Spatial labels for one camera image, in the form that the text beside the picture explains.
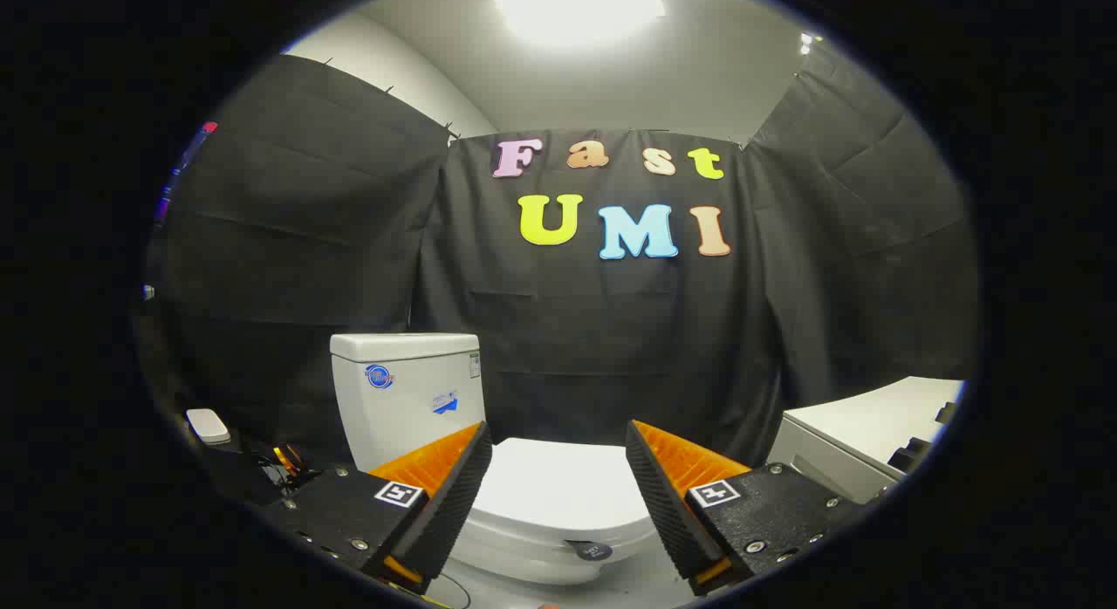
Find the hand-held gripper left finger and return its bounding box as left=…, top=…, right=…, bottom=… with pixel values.
left=262, top=421, right=495, bottom=597

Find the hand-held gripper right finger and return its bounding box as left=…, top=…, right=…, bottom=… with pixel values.
left=625, top=419, right=882, bottom=598

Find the white toilet lid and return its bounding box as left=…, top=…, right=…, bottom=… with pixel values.
left=469, top=437, right=661, bottom=551

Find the white toilet tank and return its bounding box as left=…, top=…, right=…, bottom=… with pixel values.
left=330, top=332, right=488, bottom=476

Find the orange and black tool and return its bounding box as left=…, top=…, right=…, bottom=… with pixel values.
left=271, top=444, right=321, bottom=489

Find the black backdrop cloth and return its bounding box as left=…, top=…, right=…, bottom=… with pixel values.
left=142, top=42, right=984, bottom=507

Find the grey louvred cabinet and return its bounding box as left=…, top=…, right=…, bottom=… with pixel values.
left=765, top=376, right=966, bottom=506

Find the small white device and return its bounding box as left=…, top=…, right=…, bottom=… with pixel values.
left=185, top=408, right=233, bottom=447

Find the bright ceiling light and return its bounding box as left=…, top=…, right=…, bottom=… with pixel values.
left=495, top=0, right=667, bottom=49

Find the thin black floor cable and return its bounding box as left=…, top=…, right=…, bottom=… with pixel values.
left=426, top=571, right=473, bottom=609

